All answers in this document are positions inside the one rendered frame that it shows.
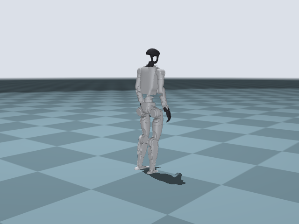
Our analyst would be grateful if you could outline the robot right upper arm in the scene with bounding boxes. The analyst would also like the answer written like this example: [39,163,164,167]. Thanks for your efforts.
[156,68,165,94]

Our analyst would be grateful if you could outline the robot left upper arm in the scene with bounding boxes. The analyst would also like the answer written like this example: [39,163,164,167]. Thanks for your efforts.
[135,67,142,91]

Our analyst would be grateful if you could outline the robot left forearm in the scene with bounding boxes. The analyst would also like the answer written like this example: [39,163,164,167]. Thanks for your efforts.
[135,90,144,103]

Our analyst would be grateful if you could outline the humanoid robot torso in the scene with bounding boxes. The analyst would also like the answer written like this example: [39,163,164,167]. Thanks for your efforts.
[140,65,159,114]

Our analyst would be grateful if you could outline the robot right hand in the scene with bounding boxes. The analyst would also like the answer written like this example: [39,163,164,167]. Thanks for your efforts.
[163,107,171,122]

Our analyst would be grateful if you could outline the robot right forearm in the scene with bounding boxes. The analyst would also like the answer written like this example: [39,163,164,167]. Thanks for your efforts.
[159,88,169,109]

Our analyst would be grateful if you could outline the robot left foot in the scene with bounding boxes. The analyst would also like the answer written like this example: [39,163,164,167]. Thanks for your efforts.
[134,165,149,170]

